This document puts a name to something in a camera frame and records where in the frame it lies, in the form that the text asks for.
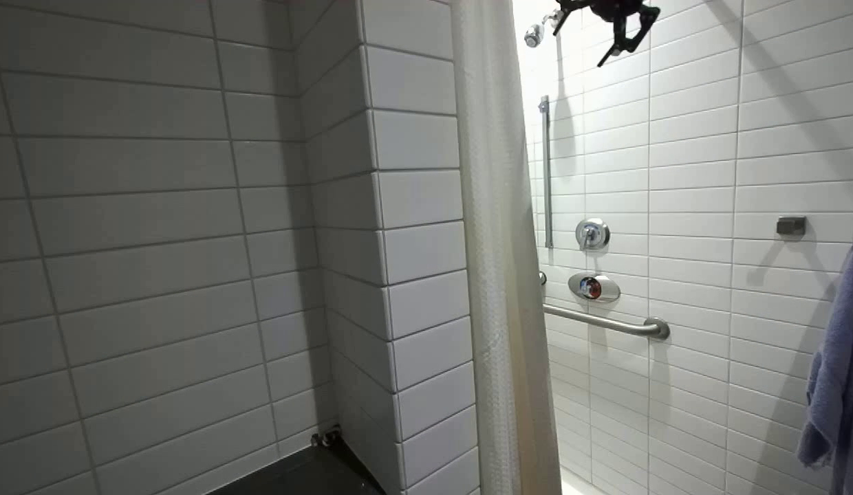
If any horizontal chrome grab bar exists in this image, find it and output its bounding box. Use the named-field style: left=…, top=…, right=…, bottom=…
left=545, top=306, right=670, bottom=341

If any round chrome shower valve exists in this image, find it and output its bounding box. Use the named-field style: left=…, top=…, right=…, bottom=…
left=575, top=218, right=611, bottom=250

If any vertical chrome slide bar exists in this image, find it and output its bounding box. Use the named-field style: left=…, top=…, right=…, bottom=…
left=540, top=97, right=556, bottom=247

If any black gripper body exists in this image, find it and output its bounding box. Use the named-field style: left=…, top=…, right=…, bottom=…
left=573, top=0, right=659, bottom=22

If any grey wall hook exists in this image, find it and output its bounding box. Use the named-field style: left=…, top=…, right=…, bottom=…
left=775, top=218, right=808, bottom=236

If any white shower curtain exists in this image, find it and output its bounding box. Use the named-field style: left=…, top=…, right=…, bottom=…
left=450, top=0, right=560, bottom=495

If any chrome temperature control handle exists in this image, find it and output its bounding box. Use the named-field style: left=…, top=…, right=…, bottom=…
left=567, top=272, right=621, bottom=302

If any blue hanging towel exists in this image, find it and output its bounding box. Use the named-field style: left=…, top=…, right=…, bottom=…
left=797, top=247, right=853, bottom=495

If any chrome shower head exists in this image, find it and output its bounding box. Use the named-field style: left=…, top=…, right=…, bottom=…
left=522, top=11, right=560, bottom=48

